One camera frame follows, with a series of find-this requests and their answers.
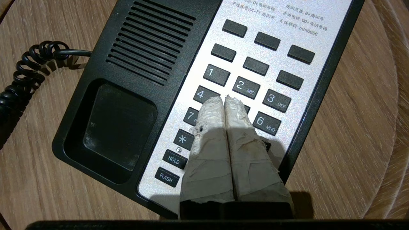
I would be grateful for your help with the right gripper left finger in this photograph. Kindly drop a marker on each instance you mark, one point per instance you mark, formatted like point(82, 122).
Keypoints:
point(209, 159)

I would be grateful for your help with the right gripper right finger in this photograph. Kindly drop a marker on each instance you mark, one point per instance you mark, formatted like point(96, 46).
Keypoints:
point(252, 166)

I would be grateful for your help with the black desk telephone base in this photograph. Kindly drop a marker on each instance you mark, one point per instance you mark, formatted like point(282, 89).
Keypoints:
point(179, 80)

